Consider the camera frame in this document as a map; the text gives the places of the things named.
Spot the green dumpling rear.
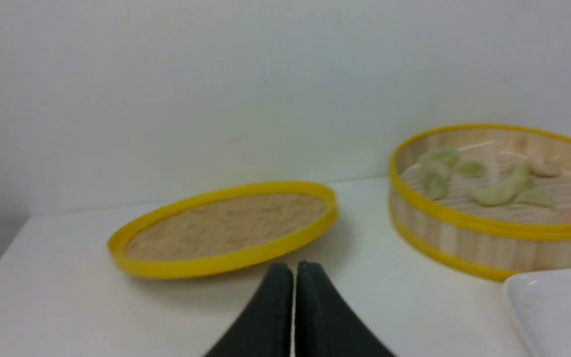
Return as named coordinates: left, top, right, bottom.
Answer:
left=418, top=147, right=459, bottom=169

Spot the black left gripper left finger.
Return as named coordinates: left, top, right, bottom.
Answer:
left=206, top=263, right=294, bottom=357

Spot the white square plate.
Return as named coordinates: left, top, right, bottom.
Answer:
left=503, top=269, right=571, bottom=357

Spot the yellow rimmed bamboo steamer basket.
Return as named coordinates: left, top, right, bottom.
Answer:
left=388, top=124, right=571, bottom=282

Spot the green dumpling left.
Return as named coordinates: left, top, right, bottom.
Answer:
left=455, top=160, right=487, bottom=178

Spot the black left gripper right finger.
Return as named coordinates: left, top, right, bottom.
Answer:
left=294, top=261, right=394, bottom=357

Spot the green dumpling front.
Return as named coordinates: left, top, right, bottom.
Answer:
left=422, top=170, right=449, bottom=200

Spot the white dumpling rear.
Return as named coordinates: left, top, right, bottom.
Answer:
left=525, top=156, right=562, bottom=177

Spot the yellow rimmed bamboo steamer lid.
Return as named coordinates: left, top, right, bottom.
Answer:
left=107, top=181, right=338, bottom=280

